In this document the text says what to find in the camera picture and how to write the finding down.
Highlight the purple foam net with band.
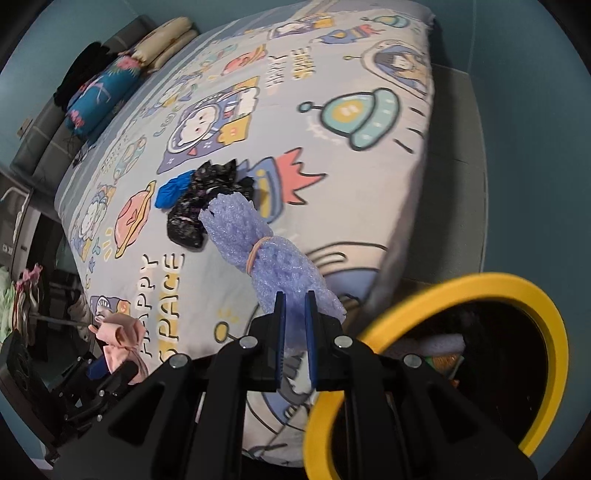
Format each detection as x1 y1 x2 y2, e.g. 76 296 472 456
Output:
199 193 346 352

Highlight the pink cloth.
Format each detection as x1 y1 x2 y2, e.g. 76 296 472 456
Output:
88 313 148 385

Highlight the yellow rimmed black trash bin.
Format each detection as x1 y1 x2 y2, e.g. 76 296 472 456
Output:
304 273 569 479

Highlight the crumpled black plastic bag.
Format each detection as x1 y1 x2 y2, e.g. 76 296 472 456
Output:
166 160 254 250

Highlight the blue crumpled glove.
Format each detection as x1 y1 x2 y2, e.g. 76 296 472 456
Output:
155 170 194 210

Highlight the cartoon space print bed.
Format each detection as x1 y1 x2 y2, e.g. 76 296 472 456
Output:
54 0 438 467

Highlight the grey bed headboard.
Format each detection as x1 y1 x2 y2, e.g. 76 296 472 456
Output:
9 15 156 197

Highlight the blue floral bolster pillow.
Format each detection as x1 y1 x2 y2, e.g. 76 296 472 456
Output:
65 55 142 142

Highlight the beige folded pillow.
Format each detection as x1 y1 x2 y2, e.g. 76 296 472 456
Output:
131 17 198 72

